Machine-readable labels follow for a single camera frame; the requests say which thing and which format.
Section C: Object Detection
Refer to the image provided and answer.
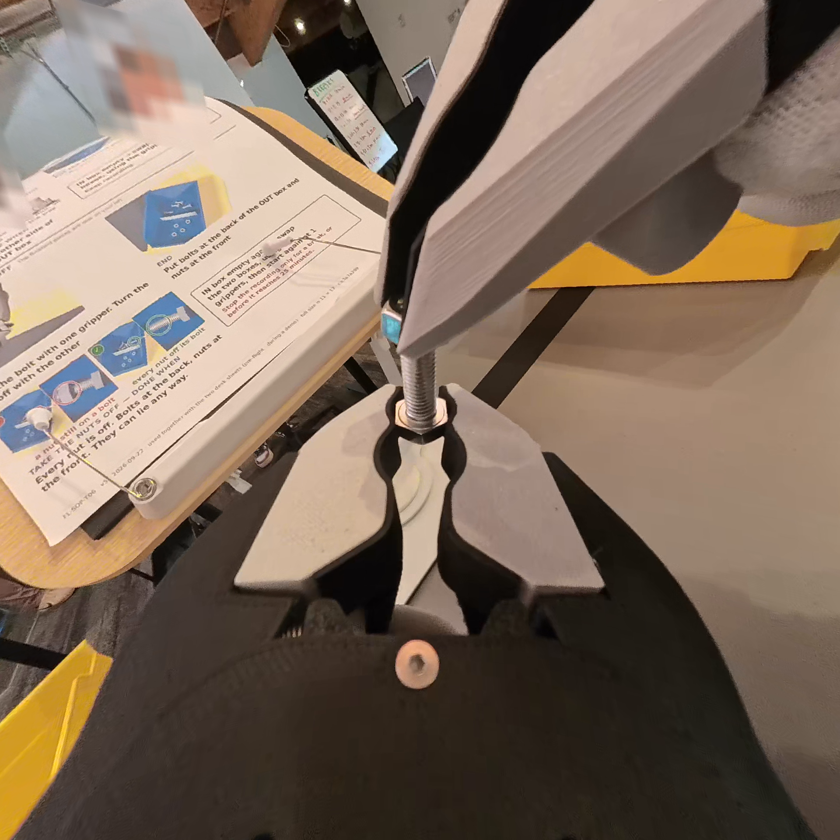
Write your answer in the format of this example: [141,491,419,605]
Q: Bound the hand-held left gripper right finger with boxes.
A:
[438,386,606,634]

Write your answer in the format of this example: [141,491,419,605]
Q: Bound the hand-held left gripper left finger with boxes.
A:
[234,386,403,634]

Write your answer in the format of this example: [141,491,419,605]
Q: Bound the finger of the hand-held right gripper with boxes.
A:
[381,0,592,309]
[397,0,769,355]

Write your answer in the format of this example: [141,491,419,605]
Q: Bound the steel hex nut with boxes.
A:
[395,394,454,437]

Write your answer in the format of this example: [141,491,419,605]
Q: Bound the steel bolt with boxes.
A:
[379,295,442,434]

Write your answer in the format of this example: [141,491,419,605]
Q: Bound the yellow plastic storage bin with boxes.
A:
[0,640,114,824]
[525,210,840,291]

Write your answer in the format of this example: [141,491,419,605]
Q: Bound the person's right hand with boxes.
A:
[712,29,840,227]

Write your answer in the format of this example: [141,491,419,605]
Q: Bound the handwritten whiteboard sign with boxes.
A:
[305,69,401,172]

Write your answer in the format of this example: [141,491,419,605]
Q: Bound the white stand ledge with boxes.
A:
[128,259,395,521]

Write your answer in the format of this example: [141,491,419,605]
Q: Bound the printed instruction sheet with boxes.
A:
[0,95,388,547]

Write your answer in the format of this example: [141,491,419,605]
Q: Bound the wooden document stand board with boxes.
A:
[0,98,401,588]

